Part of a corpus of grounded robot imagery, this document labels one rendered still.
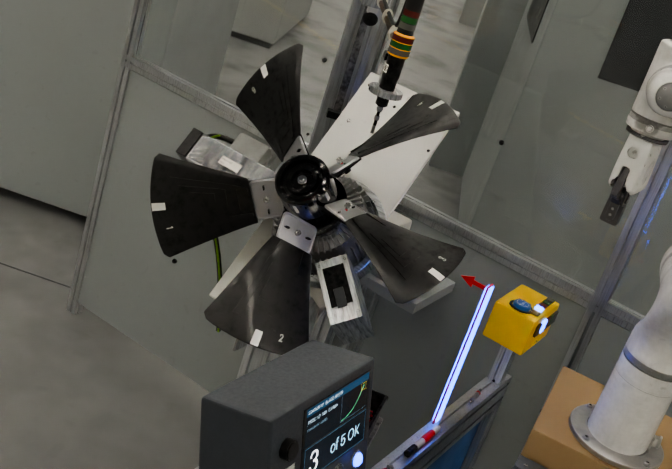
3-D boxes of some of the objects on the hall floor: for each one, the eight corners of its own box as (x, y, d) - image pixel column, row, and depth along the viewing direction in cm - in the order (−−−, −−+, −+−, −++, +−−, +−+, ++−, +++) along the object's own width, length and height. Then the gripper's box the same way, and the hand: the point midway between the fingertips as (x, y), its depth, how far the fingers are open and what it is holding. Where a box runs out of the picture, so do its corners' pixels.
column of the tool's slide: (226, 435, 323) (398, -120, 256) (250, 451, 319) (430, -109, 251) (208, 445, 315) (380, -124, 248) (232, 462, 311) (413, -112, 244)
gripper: (641, 116, 178) (601, 205, 185) (617, 124, 166) (576, 220, 173) (680, 132, 175) (638, 223, 182) (659, 142, 163) (615, 239, 170)
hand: (612, 212), depth 177 cm, fingers closed
